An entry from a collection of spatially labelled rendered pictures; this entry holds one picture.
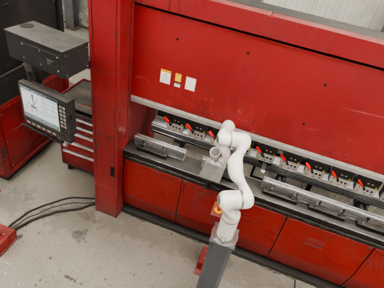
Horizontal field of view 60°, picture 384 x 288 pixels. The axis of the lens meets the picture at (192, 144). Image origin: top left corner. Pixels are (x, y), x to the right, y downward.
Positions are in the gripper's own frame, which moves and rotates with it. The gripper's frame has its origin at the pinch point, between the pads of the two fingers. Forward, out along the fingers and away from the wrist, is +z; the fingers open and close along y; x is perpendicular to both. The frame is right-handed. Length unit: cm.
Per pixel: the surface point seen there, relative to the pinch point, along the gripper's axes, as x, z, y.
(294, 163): -16, -11, -61
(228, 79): -51, -51, 7
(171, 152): 4.1, 15.8, 42.4
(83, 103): -16, 25, 147
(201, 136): -13.5, -7.8, 17.6
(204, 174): 15.3, -4.2, 4.4
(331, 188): -16, 31, -104
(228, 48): -65, -69, 12
